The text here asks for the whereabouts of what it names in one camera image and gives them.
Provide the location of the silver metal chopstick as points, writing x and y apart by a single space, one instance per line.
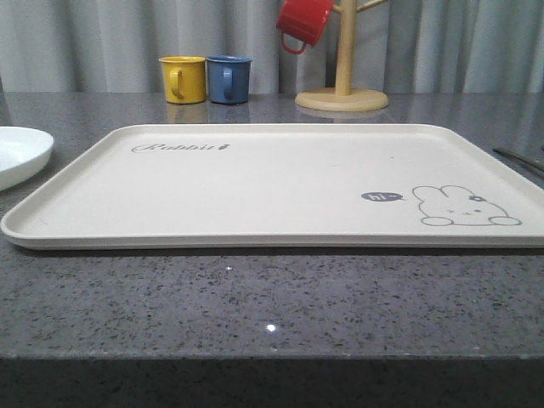
520 158

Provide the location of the blue enamel mug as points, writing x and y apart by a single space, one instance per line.
228 79

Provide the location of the white round plate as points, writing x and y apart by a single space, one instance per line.
24 152

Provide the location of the grey pleated curtain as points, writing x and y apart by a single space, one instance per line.
400 46

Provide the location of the wooden mug tree stand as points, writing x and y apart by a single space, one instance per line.
343 97

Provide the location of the cream rabbit serving tray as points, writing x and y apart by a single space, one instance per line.
281 185

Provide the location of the yellow enamel mug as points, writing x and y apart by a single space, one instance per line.
184 79

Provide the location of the red enamel mug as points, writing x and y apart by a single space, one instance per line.
304 20

